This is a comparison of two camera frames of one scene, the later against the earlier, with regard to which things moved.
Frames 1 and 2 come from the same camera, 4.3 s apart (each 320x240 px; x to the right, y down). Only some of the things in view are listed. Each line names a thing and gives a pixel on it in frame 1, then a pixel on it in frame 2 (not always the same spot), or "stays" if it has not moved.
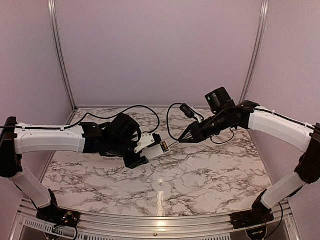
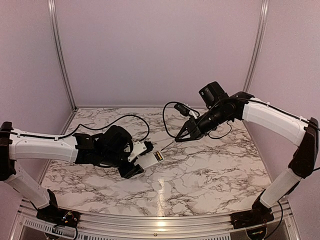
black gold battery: [164, 146] to [158, 156]
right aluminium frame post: [255, 62] stays
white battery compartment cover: [190, 161] stays
